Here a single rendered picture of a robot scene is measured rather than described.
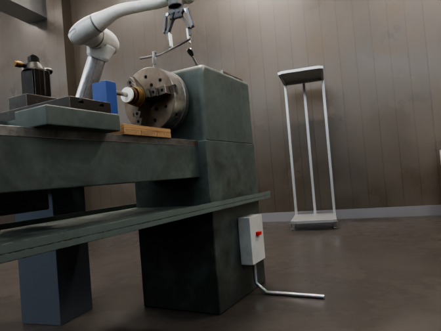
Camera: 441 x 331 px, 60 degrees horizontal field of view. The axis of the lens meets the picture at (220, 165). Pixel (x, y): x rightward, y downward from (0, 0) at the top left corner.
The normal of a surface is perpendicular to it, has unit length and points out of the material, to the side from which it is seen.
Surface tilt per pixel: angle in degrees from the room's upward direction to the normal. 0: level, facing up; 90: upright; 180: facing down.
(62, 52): 90
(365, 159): 90
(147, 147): 90
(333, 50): 90
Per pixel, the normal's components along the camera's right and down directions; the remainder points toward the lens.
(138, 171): 0.88, -0.08
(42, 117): -0.47, 0.01
